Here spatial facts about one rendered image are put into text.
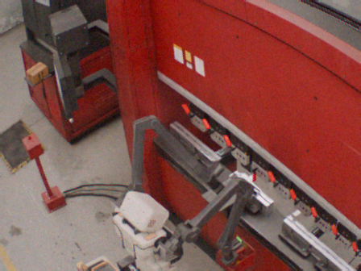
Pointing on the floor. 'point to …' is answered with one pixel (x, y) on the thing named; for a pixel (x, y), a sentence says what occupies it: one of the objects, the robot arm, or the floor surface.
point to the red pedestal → (54, 198)
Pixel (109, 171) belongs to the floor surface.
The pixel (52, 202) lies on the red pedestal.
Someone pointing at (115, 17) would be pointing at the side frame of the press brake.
